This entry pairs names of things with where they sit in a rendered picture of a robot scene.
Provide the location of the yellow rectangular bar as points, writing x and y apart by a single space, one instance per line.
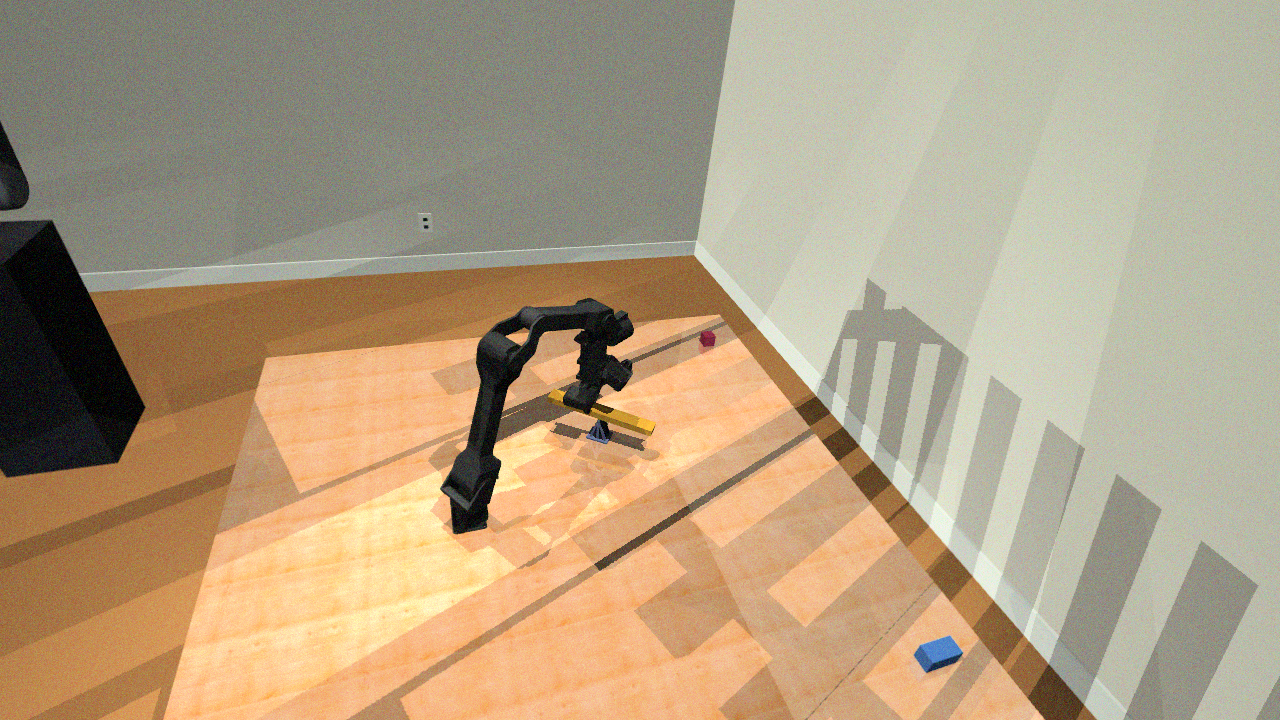
608 414

